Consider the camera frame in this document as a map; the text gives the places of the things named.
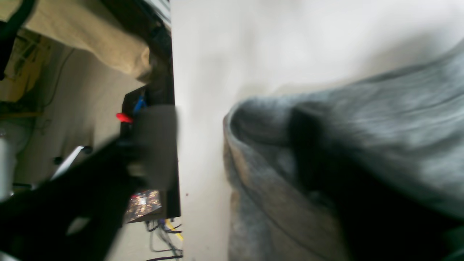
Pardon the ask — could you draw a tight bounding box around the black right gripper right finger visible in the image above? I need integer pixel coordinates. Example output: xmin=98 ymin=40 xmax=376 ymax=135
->
xmin=289 ymin=108 xmax=463 ymax=261

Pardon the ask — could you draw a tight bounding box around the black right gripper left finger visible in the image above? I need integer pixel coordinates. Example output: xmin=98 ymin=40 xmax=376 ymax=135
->
xmin=0 ymin=105 xmax=178 ymax=261

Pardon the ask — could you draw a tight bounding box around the grey T-shirt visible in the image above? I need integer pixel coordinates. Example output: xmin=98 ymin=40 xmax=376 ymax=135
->
xmin=223 ymin=42 xmax=464 ymax=261

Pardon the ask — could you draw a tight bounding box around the yellow cable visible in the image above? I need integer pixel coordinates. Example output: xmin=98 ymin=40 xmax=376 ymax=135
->
xmin=165 ymin=219 xmax=183 ymax=241

